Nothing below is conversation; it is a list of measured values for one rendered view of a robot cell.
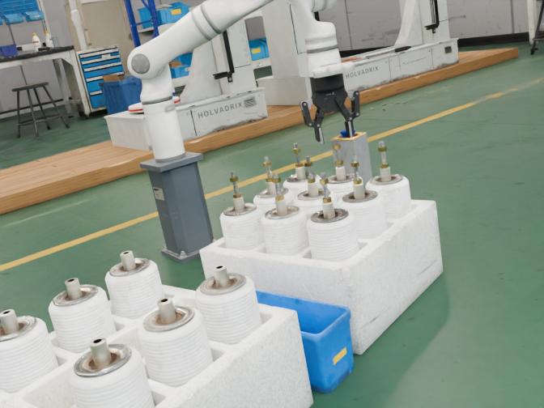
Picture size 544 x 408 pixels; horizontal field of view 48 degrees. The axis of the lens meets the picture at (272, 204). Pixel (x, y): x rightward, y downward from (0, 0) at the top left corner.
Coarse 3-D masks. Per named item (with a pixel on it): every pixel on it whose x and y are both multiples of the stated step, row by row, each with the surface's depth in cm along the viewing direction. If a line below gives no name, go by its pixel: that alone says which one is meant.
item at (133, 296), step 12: (108, 276) 110; (132, 276) 108; (144, 276) 109; (156, 276) 111; (108, 288) 110; (120, 288) 108; (132, 288) 108; (144, 288) 109; (156, 288) 111; (120, 300) 109; (132, 300) 108; (144, 300) 109; (156, 300) 111; (120, 312) 110; (132, 312) 109; (144, 312) 110
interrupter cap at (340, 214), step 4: (336, 208) 122; (340, 208) 122; (316, 212) 122; (320, 212) 122; (336, 212) 121; (340, 212) 120; (344, 212) 120; (348, 212) 119; (312, 216) 120; (316, 216) 120; (320, 216) 120; (336, 216) 119; (340, 216) 118; (344, 216) 117; (312, 220) 118; (316, 220) 117; (320, 220) 118; (324, 220) 117; (328, 220) 116; (332, 220) 116; (336, 220) 116
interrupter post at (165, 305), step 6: (162, 300) 88; (168, 300) 87; (162, 306) 87; (168, 306) 87; (162, 312) 87; (168, 312) 87; (174, 312) 88; (162, 318) 87; (168, 318) 87; (174, 318) 88
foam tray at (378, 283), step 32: (416, 224) 132; (224, 256) 131; (256, 256) 126; (288, 256) 123; (352, 256) 117; (384, 256) 122; (416, 256) 133; (256, 288) 128; (288, 288) 122; (320, 288) 117; (352, 288) 113; (384, 288) 122; (416, 288) 134; (352, 320) 115; (384, 320) 123
